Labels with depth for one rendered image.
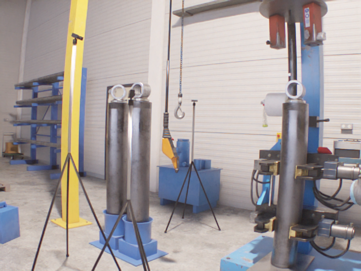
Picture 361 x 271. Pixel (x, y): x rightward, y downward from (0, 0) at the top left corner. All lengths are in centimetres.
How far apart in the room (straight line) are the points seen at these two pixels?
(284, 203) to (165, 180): 281
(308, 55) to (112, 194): 228
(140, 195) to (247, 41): 318
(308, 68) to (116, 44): 516
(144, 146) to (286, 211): 135
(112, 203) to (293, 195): 172
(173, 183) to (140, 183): 204
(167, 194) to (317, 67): 309
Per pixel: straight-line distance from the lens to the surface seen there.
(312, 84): 292
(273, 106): 345
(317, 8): 257
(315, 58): 295
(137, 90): 298
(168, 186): 494
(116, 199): 315
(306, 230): 243
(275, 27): 274
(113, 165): 309
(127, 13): 729
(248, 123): 493
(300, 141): 244
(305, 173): 239
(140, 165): 284
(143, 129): 283
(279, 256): 263
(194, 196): 464
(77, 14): 408
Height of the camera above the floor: 125
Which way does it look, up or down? 2 degrees down
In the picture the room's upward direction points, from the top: 2 degrees clockwise
